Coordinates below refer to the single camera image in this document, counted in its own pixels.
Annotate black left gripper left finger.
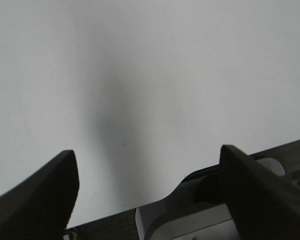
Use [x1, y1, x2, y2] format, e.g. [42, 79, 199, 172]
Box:
[0, 150, 79, 240]

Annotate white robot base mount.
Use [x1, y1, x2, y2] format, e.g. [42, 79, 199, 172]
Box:
[135, 165, 240, 240]

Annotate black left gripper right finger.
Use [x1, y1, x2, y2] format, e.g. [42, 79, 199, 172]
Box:
[219, 145, 300, 240]

